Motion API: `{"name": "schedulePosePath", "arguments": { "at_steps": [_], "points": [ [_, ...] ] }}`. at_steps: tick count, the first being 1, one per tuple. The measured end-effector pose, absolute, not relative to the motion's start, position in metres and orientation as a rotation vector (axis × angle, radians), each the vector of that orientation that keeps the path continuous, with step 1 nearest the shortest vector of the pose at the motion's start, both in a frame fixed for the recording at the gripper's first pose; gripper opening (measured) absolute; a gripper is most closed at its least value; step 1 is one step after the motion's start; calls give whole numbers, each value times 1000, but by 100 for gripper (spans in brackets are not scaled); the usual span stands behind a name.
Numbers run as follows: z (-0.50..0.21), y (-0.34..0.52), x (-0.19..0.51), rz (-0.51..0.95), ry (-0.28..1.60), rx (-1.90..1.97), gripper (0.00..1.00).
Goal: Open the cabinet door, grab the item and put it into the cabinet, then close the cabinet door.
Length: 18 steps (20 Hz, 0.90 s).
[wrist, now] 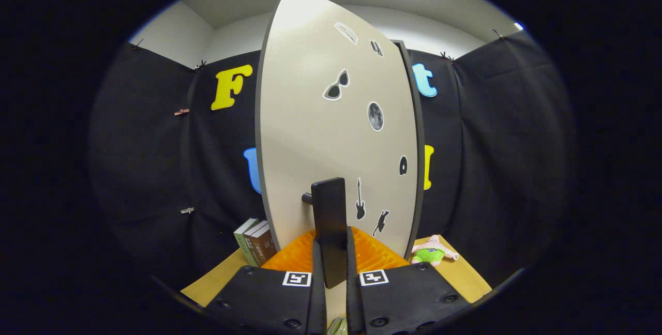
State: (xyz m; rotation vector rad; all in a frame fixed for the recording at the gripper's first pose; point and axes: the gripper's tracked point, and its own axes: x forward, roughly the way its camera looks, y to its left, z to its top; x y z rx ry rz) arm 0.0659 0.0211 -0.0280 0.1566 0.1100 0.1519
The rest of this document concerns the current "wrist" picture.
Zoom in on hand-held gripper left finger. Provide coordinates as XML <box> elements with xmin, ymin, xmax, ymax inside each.
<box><xmin>204</xmin><ymin>227</ymin><xmax>327</xmax><ymax>335</ymax></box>

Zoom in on green book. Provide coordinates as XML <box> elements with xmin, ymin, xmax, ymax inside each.
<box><xmin>233</xmin><ymin>218</ymin><xmax>260</xmax><ymax>267</ymax></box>

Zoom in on grey cabinet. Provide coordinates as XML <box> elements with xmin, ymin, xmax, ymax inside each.
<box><xmin>393</xmin><ymin>39</ymin><xmax>426</xmax><ymax>262</ymax></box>

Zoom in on pink and green plush toy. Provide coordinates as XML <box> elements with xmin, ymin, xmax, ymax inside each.
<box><xmin>411</xmin><ymin>235</ymin><xmax>459</xmax><ymax>267</ymax></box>

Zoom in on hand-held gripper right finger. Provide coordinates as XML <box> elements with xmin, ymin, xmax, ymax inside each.
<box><xmin>345</xmin><ymin>225</ymin><xmax>471</xmax><ymax>335</ymax></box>

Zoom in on black backdrop cloth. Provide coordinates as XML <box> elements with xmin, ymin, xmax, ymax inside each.
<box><xmin>88</xmin><ymin>29</ymin><xmax>577</xmax><ymax>304</ymax></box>

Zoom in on beige cabinet door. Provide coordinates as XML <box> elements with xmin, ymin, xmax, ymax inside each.
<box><xmin>255</xmin><ymin>0</ymin><xmax>419</xmax><ymax>320</ymax></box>

